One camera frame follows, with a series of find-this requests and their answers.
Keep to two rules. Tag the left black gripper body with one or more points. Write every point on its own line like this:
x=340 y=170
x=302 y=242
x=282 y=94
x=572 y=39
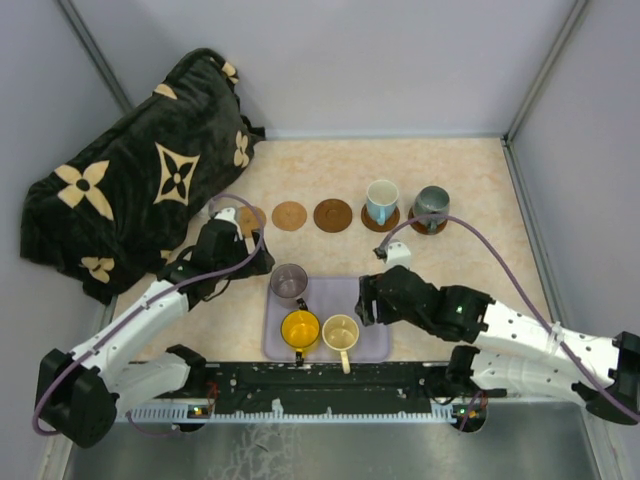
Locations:
x=257 y=266

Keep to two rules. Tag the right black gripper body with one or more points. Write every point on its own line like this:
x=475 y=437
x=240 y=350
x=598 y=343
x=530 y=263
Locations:
x=385 y=311

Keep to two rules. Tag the woven rattan coaster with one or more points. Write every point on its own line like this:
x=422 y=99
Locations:
x=289 y=216
x=250 y=221

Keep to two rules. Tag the cream ceramic mug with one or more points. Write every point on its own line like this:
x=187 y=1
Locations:
x=341 y=333

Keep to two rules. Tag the dark wooden coaster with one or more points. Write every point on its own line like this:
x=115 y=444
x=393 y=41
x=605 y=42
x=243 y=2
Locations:
x=372 y=222
x=422 y=226
x=332 y=215

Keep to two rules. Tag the purple glass mug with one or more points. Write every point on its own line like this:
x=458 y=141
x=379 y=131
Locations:
x=289 y=284

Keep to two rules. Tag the grey ceramic mug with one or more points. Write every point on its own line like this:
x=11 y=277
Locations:
x=432 y=200

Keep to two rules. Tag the white light blue mug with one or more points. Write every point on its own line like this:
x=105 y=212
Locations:
x=381 y=200

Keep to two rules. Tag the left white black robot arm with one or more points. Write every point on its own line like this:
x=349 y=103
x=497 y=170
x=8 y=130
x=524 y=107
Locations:
x=81 y=393

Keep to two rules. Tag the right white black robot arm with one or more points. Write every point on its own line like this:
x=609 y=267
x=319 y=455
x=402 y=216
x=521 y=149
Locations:
x=499 y=350

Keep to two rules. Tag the yellow glass mug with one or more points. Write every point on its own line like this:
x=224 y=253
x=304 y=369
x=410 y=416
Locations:
x=301 y=331

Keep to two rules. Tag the black floral plush blanket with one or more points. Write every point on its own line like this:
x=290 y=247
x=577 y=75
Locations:
x=113 y=213

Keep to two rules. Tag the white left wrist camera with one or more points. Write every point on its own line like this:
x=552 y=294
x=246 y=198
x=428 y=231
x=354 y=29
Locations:
x=226 y=214

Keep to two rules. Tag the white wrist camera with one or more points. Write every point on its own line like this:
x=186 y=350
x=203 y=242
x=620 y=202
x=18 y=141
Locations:
x=226 y=214
x=397 y=254

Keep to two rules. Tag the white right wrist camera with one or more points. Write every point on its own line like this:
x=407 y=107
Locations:
x=397 y=254

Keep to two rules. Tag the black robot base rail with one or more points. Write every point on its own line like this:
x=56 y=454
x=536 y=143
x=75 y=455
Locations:
x=388 y=387

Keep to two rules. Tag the white perforated cable duct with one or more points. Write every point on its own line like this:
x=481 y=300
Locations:
x=185 y=413

